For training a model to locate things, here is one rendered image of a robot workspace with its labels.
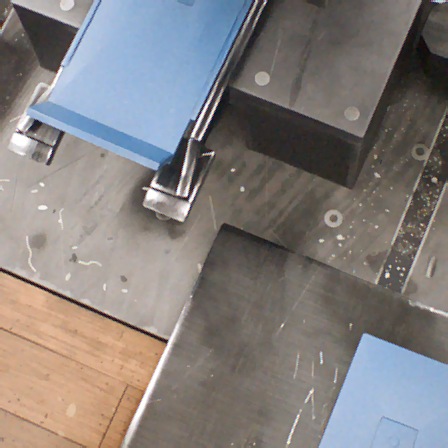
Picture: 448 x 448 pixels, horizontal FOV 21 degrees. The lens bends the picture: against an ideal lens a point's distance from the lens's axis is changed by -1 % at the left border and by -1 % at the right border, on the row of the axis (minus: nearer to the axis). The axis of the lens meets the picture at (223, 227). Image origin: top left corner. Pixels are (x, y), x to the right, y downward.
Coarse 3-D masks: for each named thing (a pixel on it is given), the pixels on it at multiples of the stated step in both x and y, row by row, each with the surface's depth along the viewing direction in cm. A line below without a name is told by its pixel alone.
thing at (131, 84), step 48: (144, 0) 62; (240, 0) 62; (96, 48) 61; (144, 48) 61; (192, 48) 61; (96, 96) 60; (144, 96) 60; (192, 96) 60; (96, 144) 57; (144, 144) 59
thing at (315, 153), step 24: (24, 24) 65; (48, 24) 64; (48, 48) 67; (408, 48) 67; (384, 96) 63; (264, 120) 64; (288, 120) 62; (264, 144) 67; (288, 144) 65; (312, 144) 64; (336, 144) 62; (360, 144) 61; (312, 168) 67; (336, 168) 66; (360, 168) 67
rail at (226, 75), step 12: (264, 0) 62; (252, 12) 62; (252, 24) 61; (240, 36) 61; (252, 36) 62; (240, 48) 61; (228, 60) 61; (240, 60) 61; (228, 72) 61; (216, 84) 61; (228, 84) 61; (216, 96) 60; (228, 96) 62; (204, 108) 60; (216, 108) 60; (204, 120) 60; (216, 120) 62; (204, 132) 60; (204, 144) 61
